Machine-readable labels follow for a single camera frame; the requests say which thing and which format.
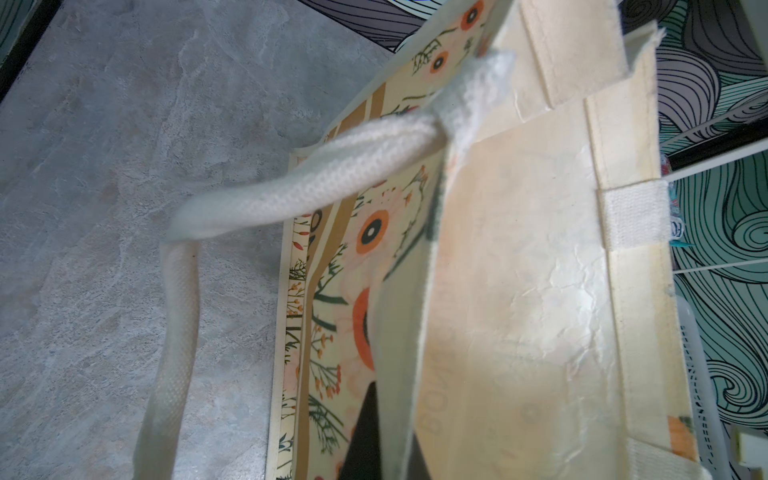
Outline white plastic basket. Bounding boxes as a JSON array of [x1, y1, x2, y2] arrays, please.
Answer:
[[675, 296, 732, 480]]

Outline floral canvas tote bag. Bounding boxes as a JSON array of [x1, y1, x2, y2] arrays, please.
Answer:
[[133, 1, 708, 479]]

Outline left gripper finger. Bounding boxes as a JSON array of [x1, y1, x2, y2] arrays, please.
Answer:
[[338, 382, 431, 480]]

